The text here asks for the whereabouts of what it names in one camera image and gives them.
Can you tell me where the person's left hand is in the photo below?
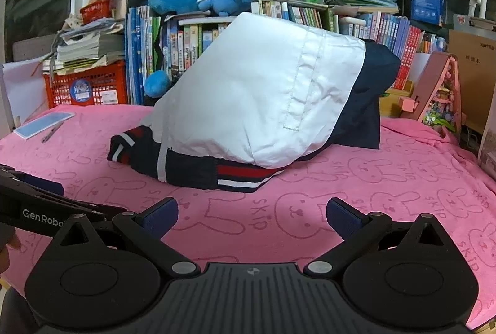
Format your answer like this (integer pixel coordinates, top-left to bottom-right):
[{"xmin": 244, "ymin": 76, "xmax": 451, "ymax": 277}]
[{"xmin": 0, "ymin": 232, "xmax": 23, "ymax": 275}]

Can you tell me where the pink bunny print towel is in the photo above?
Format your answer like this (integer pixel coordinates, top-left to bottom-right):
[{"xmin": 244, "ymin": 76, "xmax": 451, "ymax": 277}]
[{"xmin": 0, "ymin": 103, "xmax": 496, "ymax": 332}]

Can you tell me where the small blue plush ball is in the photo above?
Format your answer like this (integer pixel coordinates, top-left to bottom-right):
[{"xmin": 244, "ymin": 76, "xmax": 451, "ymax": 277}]
[{"xmin": 143, "ymin": 70, "xmax": 171, "ymax": 98}]

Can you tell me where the pink wooden dollhouse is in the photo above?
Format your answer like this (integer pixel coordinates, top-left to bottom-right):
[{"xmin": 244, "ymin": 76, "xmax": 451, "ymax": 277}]
[{"xmin": 401, "ymin": 51, "xmax": 470, "ymax": 134}]

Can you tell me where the white and navy jacket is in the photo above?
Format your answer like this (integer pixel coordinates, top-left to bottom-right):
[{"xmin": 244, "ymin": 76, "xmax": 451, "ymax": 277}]
[{"xmin": 108, "ymin": 12, "xmax": 401, "ymax": 193}]

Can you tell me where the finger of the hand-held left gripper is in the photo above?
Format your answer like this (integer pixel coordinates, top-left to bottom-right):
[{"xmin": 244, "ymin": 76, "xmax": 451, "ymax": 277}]
[
  {"xmin": 0, "ymin": 184, "xmax": 129, "ymax": 223},
  {"xmin": 0, "ymin": 163, "xmax": 65, "ymax": 196}
]

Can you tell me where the wooden drawer organizer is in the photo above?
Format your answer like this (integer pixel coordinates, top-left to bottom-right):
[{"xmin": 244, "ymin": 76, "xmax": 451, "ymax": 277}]
[{"xmin": 379, "ymin": 88, "xmax": 417, "ymax": 118}]

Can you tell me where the white board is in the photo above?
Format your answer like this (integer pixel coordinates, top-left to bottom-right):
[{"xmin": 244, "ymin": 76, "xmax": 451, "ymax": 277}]
[{"xmin": 0, "ymin": 62, "xmax": 49, "ymax": 137}]

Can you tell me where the red plastic basket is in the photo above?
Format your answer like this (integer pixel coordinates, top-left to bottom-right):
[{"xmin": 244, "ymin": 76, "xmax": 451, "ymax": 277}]
[{"xmin": 79, "ymin": 0, "xmax": 117, "ymax": 25}]

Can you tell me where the red plastic crate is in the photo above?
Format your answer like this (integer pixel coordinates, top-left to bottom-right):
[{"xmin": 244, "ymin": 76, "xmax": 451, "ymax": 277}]
[{"xmin": 42, "ymin": 60, "xmax": 129, "ymax": 107}]

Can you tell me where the stack of paper workbooks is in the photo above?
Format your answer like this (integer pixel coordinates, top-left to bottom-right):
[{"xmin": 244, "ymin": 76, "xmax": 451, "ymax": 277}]
[{"xmin": 42, "ymin": 17, "xmax": 126, "ymax": 74}]

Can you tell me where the grey pen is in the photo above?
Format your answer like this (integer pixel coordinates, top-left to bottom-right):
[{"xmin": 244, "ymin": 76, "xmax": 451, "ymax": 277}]
[{"xmin": 41, "ymin": 120, "xmax": 65, "ymax": 144}]

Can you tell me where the row of tall blue books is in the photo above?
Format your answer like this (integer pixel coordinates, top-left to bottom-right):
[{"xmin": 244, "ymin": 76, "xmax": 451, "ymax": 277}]
[{"xmin": 126, "ymin": 5, "xmax": 161, "ymax": 106}]

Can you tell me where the brown cardboard box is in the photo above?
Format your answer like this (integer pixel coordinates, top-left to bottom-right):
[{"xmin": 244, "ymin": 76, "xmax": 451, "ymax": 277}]
[{"xmin": 447, "ymin": 14, "xmax": 496, "ymax": 135}]

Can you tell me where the row of pastel paperback books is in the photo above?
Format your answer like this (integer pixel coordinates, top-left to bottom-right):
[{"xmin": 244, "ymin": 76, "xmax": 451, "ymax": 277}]
[{"xmin": 349, "ymin": 11, "xmax": 448, "ymax": 90}]

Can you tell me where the light blue notebook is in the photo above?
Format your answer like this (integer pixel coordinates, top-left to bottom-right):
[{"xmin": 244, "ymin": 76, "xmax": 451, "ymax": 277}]
[{"xmin": 13, "ymin": 111, "xmax": 76, "ymax": 141}]

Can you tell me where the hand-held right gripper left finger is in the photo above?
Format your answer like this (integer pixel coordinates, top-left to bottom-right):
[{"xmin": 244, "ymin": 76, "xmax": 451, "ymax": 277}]
[{"xmin": 48, "ymin": 196, "xmax": 202, "ymax": 277}]

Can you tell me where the small blue plush toy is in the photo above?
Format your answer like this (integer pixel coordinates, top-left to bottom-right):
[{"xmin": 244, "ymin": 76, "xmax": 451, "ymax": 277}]
[{"xmin": 197, "ymin": 0, "xmax": 254, "ymax": 18}]

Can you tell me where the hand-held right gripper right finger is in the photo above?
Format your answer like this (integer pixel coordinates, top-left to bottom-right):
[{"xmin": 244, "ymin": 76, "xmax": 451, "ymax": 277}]
[{"xmin": 303, "ymin": 197, "xmax": 455, "ymax": 277}]

